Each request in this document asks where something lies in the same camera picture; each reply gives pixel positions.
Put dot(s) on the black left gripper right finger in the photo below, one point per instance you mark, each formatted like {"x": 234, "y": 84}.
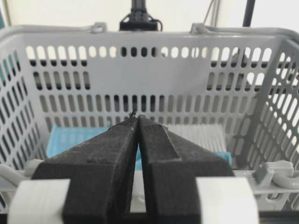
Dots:
{"x": 187, "y": 184}

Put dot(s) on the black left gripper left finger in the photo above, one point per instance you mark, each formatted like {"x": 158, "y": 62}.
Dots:
{"x": 89, "y": 183}

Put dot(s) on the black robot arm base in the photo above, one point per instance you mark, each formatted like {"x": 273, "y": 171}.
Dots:
{"x": 139, "y": 19}

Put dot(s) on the grey plastic shopping basket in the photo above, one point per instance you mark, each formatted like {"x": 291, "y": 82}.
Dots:
{"x": 246, "y": 79}

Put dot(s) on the black vertical pole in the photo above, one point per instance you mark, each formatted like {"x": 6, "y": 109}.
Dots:
{"x": 249, "y": 9}

